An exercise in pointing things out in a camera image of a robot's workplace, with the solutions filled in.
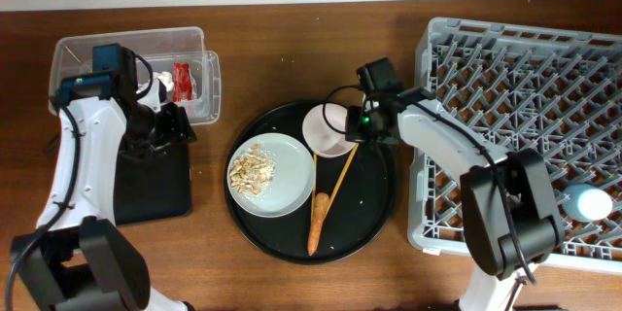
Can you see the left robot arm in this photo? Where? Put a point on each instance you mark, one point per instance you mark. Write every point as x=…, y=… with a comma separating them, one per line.
x=77, y=259

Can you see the clear plastic bin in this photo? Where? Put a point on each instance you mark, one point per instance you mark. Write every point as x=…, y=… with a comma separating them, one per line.
x=162, y=48

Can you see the orange carrot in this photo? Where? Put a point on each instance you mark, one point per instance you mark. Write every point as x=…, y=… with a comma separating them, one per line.
x=320, y=208

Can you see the grey plate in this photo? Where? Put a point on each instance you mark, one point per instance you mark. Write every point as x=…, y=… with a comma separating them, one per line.
x=292, y=181

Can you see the grey dishwasher rack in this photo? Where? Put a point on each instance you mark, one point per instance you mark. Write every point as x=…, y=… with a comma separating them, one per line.
x=555, y=91

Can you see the round black tray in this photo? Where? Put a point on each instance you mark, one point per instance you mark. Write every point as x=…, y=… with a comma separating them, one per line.
x=364, y=201

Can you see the red snack wrapper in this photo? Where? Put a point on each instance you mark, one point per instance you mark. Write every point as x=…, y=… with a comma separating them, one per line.
x=184, y=84

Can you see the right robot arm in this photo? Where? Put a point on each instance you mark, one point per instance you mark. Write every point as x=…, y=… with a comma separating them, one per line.
x=511, y=219

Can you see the food scraps pile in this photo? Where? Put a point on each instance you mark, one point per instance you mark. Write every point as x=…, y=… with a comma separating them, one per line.
x=252, y=171

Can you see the blue cup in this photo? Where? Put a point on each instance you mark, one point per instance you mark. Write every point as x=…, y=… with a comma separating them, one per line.
x=587, y=203

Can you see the black rectangular tray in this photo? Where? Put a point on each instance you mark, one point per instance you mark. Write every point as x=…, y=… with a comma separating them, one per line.
x=156, y=188

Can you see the white tissue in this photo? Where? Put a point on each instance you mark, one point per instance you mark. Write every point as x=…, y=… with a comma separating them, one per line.
x=166, y=78

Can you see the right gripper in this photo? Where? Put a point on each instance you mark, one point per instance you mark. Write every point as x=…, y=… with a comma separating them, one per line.
x=357, y=131

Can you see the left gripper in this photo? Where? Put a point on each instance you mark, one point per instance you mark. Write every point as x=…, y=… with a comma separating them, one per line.
x=178, y=132

